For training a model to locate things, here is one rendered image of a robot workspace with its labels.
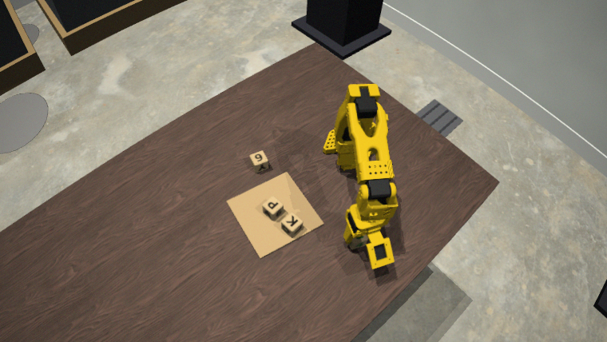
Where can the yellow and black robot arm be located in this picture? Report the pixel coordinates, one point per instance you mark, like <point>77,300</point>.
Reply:
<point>354,146</point>

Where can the beige flat mat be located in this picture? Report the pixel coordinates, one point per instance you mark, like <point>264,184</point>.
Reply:
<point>266,235</point>

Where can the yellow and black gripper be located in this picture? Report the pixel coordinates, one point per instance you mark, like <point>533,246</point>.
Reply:
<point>379,249</point>

